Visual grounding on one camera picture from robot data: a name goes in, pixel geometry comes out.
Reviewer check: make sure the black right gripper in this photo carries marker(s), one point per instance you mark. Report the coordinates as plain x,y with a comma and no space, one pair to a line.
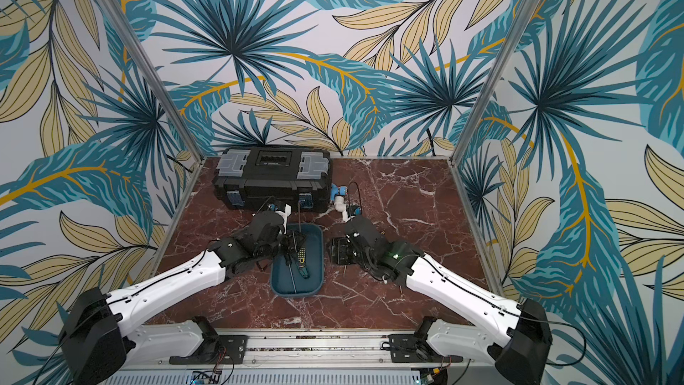
342,251

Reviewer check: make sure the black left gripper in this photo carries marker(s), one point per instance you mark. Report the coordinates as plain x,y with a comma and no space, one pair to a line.
292,247

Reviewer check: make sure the black yellow-capped screwdriver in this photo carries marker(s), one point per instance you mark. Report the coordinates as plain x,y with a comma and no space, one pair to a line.
291,262

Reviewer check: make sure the yellow-black dotted-grip screwdriver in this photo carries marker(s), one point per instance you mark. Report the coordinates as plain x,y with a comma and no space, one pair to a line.
301,252

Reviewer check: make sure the green-black handled screwdriver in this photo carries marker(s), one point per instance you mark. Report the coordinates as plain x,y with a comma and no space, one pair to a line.
303,271

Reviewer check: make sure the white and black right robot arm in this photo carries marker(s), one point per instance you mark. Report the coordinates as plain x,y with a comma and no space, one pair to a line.
515,338

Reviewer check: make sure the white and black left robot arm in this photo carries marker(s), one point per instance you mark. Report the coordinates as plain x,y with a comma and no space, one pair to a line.
107,331

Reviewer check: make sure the teal plastic storage tray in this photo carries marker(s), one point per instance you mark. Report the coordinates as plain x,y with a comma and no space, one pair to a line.
280,277

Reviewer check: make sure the blue valve fitting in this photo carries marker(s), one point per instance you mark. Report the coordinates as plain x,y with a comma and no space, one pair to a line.
338,191

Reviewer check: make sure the black plastic toolbox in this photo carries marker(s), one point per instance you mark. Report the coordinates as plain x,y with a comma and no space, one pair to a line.
247,178

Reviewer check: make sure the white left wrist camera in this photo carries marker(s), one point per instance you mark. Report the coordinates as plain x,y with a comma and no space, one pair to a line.
284,211

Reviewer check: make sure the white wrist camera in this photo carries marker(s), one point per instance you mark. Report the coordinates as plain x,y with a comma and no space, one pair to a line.
284,211
340,205

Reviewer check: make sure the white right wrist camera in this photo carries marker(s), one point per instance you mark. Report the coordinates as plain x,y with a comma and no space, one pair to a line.
340,205

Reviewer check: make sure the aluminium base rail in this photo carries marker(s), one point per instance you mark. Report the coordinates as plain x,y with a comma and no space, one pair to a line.
318,357

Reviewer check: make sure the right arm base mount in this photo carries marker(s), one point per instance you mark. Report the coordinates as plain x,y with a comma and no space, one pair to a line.
414,347

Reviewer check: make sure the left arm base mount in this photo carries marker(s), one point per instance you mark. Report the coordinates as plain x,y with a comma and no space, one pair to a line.
214,348

